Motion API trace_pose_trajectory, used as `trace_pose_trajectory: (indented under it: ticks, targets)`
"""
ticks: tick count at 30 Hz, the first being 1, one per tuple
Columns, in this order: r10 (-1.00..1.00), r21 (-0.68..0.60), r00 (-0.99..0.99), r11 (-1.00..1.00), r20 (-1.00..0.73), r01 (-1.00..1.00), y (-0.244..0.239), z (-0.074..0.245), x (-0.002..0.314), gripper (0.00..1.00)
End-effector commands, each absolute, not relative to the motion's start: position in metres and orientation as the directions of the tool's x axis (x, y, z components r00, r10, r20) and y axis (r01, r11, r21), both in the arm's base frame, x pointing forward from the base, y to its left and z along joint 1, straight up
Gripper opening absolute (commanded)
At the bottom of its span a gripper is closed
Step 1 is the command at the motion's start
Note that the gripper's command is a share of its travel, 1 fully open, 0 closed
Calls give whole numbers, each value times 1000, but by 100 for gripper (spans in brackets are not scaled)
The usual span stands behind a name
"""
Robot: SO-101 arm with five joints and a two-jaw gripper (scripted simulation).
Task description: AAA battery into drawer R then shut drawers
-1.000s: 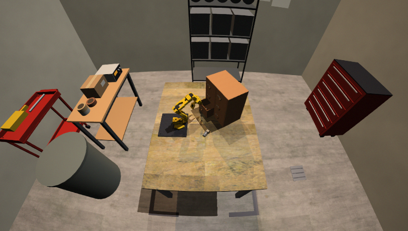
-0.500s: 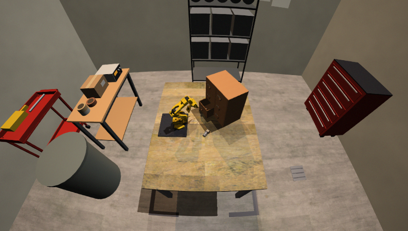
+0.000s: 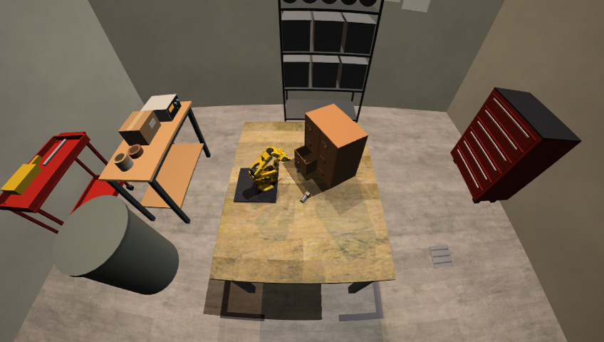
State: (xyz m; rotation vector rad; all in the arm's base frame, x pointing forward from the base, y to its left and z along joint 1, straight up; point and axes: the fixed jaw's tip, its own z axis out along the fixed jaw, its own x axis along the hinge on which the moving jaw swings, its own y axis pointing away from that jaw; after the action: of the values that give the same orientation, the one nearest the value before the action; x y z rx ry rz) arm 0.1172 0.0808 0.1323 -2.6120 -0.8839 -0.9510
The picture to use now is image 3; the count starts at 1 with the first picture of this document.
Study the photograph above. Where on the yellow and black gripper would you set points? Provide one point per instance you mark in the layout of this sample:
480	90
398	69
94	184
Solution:
282	157

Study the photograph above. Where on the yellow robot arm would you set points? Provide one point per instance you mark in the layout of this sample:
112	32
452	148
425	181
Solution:
261	175

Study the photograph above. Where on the dark brown wooden chest of drawers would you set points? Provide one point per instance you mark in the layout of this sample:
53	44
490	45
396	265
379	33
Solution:
345	134

